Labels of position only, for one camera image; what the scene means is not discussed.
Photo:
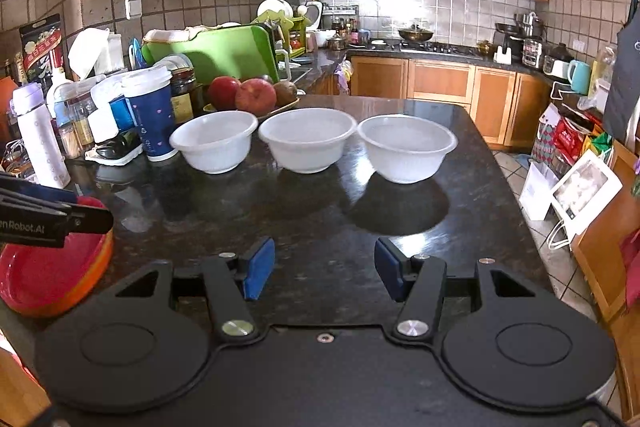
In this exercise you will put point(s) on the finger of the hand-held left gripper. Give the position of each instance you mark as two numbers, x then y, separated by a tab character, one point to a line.
50	194
40	224

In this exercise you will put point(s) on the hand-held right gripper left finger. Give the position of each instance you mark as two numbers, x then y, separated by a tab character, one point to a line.
260	267

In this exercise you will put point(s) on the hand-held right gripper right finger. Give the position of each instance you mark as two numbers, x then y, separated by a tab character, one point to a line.
390	269

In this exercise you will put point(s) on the red plate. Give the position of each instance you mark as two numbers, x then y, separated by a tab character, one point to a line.
40	272

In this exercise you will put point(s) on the orange plate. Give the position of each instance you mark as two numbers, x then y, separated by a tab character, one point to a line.
75	302

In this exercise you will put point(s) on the wide ribbed white bowl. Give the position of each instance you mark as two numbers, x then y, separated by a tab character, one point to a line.
407	152

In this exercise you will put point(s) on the small ribbed white bowl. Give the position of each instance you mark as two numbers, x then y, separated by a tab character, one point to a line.
215	142

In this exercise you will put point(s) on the smooth white bowl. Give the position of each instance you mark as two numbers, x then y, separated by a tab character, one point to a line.
307	139

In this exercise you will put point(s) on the white plates in rack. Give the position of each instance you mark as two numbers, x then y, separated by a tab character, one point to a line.
274	8

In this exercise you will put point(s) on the white water bottle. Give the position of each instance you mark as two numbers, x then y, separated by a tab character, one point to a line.
40	142

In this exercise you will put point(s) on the clear spice jar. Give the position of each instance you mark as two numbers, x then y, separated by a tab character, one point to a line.
77	127

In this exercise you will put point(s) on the black and white tray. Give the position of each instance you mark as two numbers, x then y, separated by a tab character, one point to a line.
112	151

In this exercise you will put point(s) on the blue paper cup white lid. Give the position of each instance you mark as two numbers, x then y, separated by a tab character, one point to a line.
152	127

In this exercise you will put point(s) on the printed snack bag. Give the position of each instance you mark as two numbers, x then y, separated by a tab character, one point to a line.
42	47

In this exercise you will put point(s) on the white tissue container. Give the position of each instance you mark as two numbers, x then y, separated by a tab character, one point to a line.
92	52

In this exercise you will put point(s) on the dark sauce jar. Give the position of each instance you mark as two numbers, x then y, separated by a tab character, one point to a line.
182	102

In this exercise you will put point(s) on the pale yellow fruit tray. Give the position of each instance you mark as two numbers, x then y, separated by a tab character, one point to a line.
285	106

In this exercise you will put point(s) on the white paper bag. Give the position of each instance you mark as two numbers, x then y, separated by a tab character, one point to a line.
534	192
585	192

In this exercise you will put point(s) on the brown round fruit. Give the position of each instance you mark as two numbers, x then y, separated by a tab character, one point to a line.
286	93

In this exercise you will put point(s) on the dark red apple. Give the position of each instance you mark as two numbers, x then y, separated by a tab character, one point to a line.
222	93

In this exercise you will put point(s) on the wooden base cabinets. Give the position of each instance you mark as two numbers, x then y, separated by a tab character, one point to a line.
440	82

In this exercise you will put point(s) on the pink and yellow rag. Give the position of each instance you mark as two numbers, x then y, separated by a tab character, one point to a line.
345	77

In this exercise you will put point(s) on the cream cloth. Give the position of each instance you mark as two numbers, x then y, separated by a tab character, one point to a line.
175	34

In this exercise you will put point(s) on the green cutting board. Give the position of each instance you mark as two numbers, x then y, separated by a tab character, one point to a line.
220	57

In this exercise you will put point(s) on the wooden shelf unit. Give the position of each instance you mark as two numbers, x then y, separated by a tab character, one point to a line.
605	267

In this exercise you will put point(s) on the red shopping bag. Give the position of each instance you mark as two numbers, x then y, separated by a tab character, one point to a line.
572	139

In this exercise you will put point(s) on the gas stove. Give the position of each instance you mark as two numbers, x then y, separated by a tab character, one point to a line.
440	49

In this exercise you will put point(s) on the green dish rack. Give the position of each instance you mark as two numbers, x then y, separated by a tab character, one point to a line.
295	37

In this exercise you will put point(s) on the wok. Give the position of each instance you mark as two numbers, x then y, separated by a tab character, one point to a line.
416	34

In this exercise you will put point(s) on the red hanging cloth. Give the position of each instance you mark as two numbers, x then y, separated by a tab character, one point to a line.
631	267

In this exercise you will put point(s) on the white toaster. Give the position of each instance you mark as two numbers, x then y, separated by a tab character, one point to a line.
556	67

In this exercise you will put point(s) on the teal mug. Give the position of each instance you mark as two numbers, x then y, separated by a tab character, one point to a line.
579	77

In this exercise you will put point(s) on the dark apron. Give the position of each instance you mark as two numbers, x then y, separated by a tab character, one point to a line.
622	77

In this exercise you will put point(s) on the wall outlet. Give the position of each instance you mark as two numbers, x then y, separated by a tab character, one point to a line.
133	8

